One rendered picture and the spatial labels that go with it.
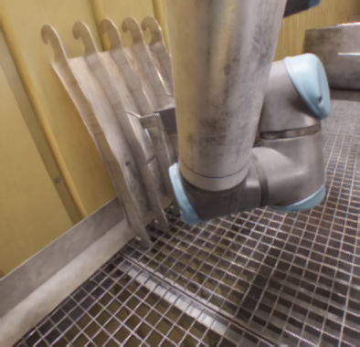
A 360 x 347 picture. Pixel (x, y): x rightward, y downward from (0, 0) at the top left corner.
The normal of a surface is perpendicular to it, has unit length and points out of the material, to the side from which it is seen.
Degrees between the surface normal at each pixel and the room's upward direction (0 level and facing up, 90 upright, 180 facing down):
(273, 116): 81
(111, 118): 73
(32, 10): 90
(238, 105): 113
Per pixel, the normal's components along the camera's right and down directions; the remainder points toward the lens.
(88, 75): 0.65, -0.21
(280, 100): -0.55, 0.34
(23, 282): 0.79, 0.19
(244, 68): 0.25, 0.75
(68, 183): -0.30, 0.50
